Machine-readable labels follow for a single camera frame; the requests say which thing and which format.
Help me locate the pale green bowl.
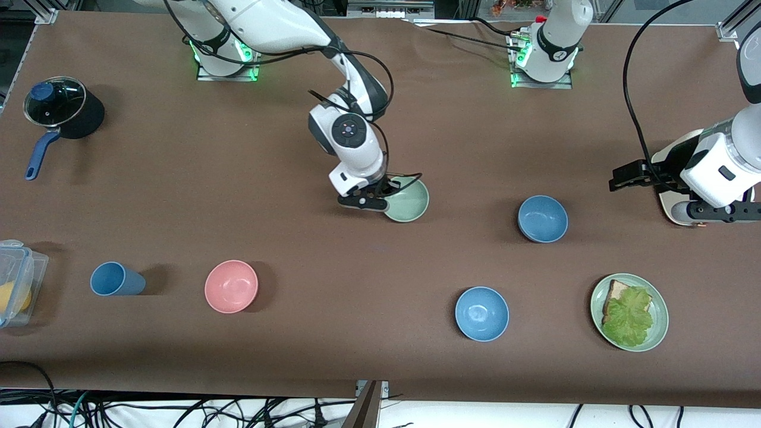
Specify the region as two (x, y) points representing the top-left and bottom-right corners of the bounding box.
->
(380, 176), (430, 224)

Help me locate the blue bowl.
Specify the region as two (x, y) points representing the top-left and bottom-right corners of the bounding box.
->
(455, 287), (510, 342)
(517, 195), (568, 244)

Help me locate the pink bowl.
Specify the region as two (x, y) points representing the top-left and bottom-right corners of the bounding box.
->
(205, 260), (260, 314)

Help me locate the toasted bread slice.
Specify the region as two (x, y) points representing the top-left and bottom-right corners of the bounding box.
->
(602, 279), (653, 325)

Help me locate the green lettuce leaf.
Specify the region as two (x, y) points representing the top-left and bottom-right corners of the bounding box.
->
(602, 287), (655, 348)

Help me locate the pale green plate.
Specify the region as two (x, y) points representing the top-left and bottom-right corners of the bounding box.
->
(590, 273), (669, 353)

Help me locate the dark metal pole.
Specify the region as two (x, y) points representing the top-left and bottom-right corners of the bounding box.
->
(341, 380), (382, 428)

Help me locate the blue ribbed cup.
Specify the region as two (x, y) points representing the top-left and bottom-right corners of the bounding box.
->
(90, 262), (147, 297)

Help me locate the clear plastic food container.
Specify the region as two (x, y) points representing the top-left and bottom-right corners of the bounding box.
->
(0, 240), (50, 329)

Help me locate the yellow fruit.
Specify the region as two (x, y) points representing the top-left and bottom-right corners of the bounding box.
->
(0, 282), (32, 316)

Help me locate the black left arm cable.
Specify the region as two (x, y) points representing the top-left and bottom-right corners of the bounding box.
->
(622, 0), (696, 192)

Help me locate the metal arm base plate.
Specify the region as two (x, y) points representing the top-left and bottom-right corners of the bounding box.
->
(509, 31), (574, 90)
(195, 36), (262, 83)

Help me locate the aluminium frame profile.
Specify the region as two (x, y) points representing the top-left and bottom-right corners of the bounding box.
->
(716, 0), (761, 42)

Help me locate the black base cable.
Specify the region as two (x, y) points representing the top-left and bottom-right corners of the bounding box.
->
(473, 17), (527, 40)
(410, 19), (524, 53)

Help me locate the metal table bracket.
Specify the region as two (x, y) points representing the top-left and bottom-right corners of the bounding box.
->
(355, 380), (391, 428)

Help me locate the black pot blue handle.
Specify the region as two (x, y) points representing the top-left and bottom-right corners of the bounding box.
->
(23, 76), (106, 181)

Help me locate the teal floor cable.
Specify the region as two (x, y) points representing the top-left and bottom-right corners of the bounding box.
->
(67, 390), (91, 428)

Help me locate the black floor cable loop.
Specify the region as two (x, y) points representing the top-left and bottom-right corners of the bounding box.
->
(0, 361), (59, 428)

